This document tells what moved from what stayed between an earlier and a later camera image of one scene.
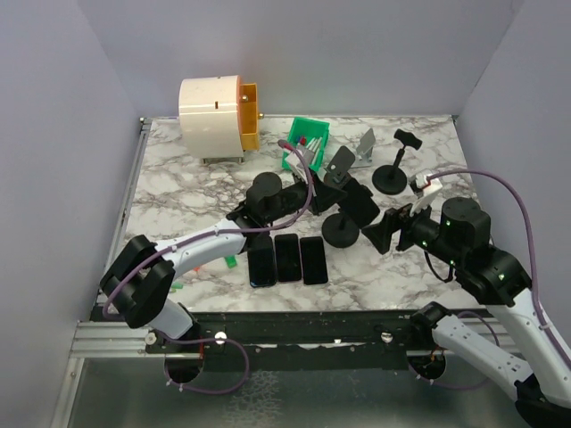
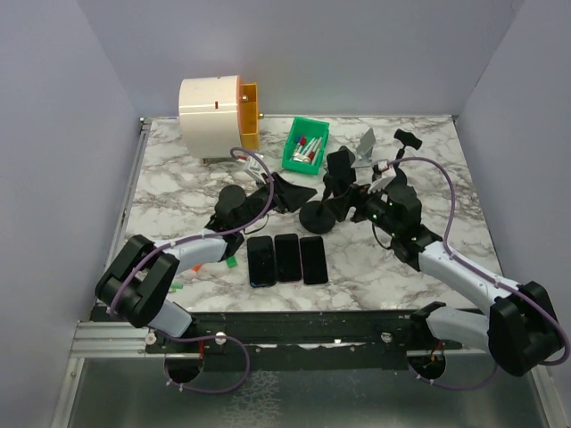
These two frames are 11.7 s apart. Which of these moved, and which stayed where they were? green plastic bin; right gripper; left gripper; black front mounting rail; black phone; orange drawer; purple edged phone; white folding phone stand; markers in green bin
Moved: left gripper; right gripper
Stayed: orange drawer; black front mounting rail; green plastic bin; black phone; white folding phone stand; purple edged phone; markers in green bin
